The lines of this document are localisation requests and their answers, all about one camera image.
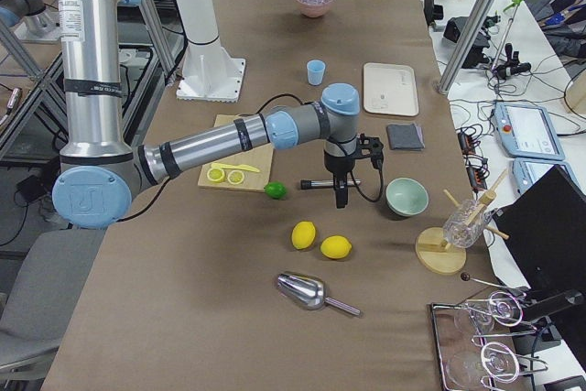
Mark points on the yellow lemon near board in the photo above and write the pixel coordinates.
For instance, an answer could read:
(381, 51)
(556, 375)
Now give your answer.
(303, 235)

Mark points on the yellow lemon far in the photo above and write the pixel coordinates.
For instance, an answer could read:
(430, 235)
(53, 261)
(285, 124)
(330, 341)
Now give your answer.
(336, 247)

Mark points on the grey chair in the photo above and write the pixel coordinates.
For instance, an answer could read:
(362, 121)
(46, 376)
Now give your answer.
(43, 298)

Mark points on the aluminium frame post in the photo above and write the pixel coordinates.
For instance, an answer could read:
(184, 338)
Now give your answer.
(464, 44)

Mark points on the wooden cutting board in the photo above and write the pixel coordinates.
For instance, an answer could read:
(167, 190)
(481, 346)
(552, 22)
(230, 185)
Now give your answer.
(247, 171)

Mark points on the metal ice scoop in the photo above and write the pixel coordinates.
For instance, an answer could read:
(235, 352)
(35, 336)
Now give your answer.
(310, 293)

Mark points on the green lime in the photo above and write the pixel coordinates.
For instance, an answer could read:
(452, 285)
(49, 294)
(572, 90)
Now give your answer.
(275, 190)

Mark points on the mint green bowl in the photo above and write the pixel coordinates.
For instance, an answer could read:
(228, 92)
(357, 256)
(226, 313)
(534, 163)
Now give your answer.
(406, 197)

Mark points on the teach pendant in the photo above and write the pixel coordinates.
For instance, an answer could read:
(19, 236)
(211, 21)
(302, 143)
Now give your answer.
(527, 171)
(527, 131)

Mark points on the wooden glass stand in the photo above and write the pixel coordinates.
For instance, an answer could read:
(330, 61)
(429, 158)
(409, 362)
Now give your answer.
(440, 257)

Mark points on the lemon slice inner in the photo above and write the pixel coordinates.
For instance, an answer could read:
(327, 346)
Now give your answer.
(235, 177)

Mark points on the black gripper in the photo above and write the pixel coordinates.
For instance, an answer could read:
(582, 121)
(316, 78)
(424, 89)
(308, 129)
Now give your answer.
(335, 165)

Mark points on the teach pendant upper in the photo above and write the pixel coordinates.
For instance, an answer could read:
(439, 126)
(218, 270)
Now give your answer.
(527, 131)

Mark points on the light blue plastic cup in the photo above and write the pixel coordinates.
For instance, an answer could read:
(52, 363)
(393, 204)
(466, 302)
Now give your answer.
(315, 72)

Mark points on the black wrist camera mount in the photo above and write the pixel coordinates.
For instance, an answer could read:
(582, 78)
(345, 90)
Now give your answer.
(370, 147)

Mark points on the black monitor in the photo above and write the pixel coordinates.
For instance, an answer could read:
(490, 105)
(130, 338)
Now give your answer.
(546, 228)

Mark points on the yellow plastic knife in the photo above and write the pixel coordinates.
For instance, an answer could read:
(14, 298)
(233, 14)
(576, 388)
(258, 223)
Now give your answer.
(242, 167)

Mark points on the grey folded cloth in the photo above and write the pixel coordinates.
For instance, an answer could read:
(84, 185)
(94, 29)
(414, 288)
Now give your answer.
(405, 137)

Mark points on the clear patterned glass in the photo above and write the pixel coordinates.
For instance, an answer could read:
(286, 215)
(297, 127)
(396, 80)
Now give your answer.
(466, 224)

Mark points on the teach pendant lower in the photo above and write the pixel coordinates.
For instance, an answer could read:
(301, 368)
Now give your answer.
(527, 171)

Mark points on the wire glass rack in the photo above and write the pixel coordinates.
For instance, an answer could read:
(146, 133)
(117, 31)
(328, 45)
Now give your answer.
(474, 342)

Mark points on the pink bowl of ice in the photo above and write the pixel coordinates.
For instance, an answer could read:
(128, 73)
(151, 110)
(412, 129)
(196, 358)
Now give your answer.
(314, 8)

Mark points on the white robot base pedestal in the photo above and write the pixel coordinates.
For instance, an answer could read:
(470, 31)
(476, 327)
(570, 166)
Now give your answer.
(209, 73)

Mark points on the steel muddler black tip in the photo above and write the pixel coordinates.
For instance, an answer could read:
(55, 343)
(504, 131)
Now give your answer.
(308, 184)

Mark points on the cream rabbit tray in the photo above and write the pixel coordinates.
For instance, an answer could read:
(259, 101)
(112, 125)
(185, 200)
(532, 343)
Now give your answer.
(390, 89)

